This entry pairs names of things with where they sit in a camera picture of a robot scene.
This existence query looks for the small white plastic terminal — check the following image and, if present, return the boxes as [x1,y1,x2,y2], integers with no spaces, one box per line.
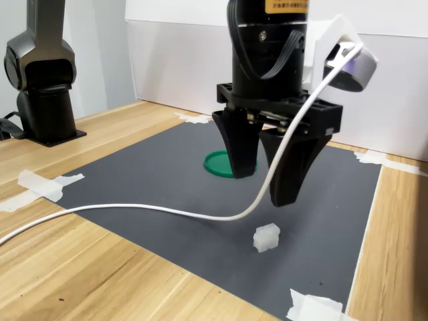
[252,223,281,253]

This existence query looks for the round green lid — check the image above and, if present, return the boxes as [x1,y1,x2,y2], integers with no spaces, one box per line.
[203,150,259,179]

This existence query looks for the white masking tape piece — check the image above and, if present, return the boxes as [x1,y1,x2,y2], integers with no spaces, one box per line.
[353,150,428,178]
[286,288,360,321]
[0,169,86,213]
[174,112,214,125]

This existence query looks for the white partition box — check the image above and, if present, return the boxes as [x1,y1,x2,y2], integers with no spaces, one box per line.
[307,0,428,158]

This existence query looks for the dark grey mat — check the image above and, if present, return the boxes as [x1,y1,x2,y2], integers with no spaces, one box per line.
[55,120,383,321]

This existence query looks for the black arm ribbon cable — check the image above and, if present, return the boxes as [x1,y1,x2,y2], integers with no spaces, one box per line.
[226,0,306,80]

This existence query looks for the white camera cable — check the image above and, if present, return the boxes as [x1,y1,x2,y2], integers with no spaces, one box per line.
[0,41,365,247]

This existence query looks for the black power cable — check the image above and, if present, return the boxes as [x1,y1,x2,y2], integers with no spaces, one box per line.
[0,112,27,141]

